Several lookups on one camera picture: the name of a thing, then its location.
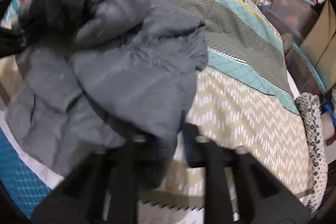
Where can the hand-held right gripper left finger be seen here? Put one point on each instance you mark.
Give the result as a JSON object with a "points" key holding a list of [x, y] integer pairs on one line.
{"points": [[123, 174]]}

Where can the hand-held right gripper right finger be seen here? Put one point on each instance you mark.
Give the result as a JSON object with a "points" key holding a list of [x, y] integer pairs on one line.
{"points": [[191, 148]]}

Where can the grey puffer jacket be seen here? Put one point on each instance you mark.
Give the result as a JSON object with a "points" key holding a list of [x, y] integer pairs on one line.
{"points": [[118, 69]]}

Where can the patterned teal beige bedsheet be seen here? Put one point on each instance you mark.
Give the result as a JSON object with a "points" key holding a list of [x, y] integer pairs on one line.
{"points": [[236, 113]]}

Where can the black white patterned cloth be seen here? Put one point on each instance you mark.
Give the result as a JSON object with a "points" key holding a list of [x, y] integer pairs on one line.
{"points": [[312, 134]]}

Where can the clear teal-rimmed storage box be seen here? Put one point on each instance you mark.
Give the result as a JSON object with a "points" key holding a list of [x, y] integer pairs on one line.
{"points": [[288, 19]]}

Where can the khaki cloth bag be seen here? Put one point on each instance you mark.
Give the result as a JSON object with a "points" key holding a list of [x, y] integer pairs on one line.
{"points": [[323, 35]]}

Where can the teal wave pattern pillow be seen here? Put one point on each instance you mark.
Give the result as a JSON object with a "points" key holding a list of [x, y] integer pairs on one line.
{"points": [[13, 11]]}

